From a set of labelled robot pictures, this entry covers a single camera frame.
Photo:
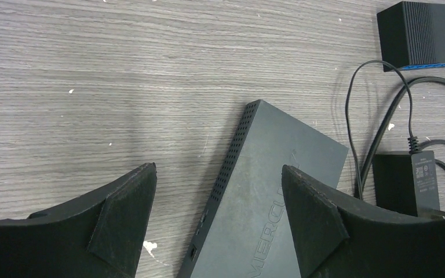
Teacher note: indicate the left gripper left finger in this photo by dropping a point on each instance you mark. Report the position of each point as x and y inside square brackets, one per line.
[97, 234]

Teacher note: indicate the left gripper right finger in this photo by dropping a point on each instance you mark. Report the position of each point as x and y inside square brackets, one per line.
[337, 235]

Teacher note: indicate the black power adapter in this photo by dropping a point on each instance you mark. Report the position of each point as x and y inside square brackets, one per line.
[407, 183]

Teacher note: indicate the black network switch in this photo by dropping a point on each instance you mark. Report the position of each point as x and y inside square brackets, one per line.
[412, 35]

